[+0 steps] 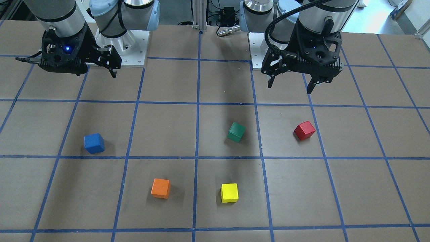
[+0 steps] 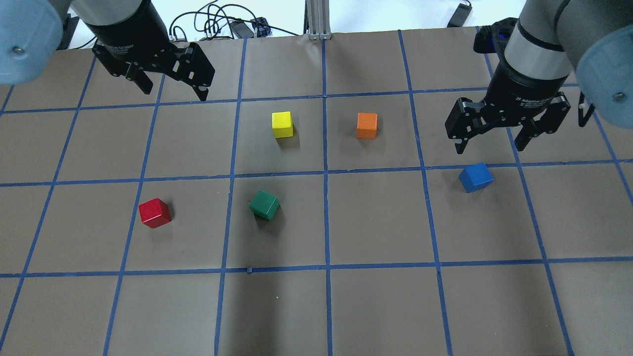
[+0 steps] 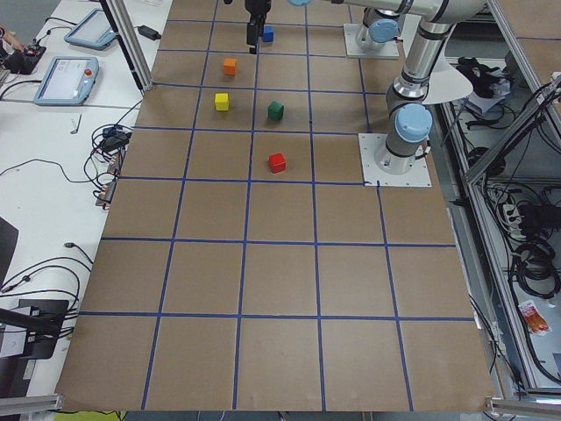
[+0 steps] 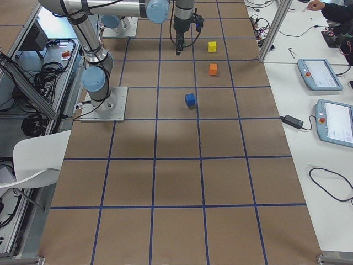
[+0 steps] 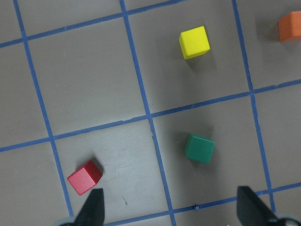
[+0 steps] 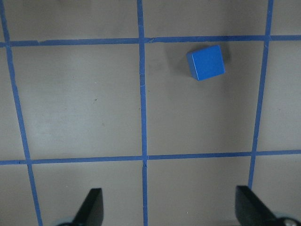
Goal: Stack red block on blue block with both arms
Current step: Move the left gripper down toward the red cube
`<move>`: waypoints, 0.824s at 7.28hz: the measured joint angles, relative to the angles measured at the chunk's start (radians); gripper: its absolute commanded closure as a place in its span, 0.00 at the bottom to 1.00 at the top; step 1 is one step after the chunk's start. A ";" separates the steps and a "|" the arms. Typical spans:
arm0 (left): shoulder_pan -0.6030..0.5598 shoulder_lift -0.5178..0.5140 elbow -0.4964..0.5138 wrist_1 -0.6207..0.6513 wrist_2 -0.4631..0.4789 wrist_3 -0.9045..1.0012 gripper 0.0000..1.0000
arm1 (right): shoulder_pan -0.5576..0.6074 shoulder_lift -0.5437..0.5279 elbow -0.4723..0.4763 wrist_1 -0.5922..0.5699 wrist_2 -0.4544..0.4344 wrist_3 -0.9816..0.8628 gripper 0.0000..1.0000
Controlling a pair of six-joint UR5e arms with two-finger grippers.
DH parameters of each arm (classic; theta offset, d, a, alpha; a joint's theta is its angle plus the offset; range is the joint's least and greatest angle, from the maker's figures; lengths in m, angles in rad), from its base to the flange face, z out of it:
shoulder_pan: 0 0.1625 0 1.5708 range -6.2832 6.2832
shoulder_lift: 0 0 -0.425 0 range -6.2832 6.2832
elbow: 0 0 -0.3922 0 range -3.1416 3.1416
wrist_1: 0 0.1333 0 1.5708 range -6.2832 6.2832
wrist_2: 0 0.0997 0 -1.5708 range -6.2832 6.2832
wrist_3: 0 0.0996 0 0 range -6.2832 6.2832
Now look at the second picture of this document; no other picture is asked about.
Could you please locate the aluminium frame post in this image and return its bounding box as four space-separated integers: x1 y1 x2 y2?
304 0 332 41

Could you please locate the brown paper table mat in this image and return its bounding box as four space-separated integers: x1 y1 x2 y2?
1 28 632 356

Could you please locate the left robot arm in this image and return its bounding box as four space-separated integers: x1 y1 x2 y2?
0 0 215 101

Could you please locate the yellow wooden block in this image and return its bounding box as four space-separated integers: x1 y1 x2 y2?
271 111 294 139

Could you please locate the blue wooden block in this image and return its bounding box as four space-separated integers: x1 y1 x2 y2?
458 162 495 193

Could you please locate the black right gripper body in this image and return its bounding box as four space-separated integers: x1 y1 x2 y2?
475 67 567 129

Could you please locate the black cable bundle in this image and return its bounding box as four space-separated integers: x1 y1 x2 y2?
169 0 300 41

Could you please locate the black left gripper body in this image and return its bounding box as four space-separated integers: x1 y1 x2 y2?
92 4 174 77

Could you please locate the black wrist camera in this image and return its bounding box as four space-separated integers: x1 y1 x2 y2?
473 17 519 54

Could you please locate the red wooden block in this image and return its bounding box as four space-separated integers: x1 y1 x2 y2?
138 198 172 228

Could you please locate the orange wooden block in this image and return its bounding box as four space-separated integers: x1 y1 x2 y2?
356 112 378 139

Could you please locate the green wooden block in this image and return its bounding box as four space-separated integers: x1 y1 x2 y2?
249 189 280 221

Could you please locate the black power adapter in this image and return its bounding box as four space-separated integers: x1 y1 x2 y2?
446 3 472 28

